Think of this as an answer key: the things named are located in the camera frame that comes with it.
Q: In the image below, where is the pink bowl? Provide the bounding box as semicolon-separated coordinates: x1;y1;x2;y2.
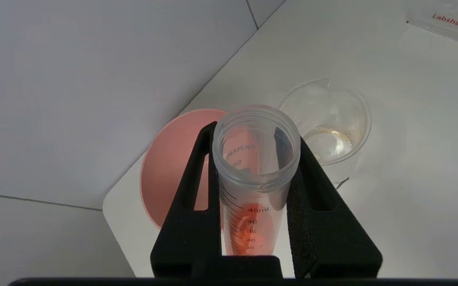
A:
140;108;230;231

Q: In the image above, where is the clear plastic test tube rack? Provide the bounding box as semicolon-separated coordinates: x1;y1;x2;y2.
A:
406;0;458;51

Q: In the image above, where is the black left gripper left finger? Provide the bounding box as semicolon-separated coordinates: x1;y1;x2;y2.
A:
151;121;224;278

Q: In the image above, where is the clear glass beaker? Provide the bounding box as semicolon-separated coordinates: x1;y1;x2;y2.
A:
277;77;373;189

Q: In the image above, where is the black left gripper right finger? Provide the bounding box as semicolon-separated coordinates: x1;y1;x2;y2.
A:
286;135;384;278

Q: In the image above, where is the test tube with red pigment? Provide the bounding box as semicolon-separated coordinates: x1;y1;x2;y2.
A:
212;104;302;257

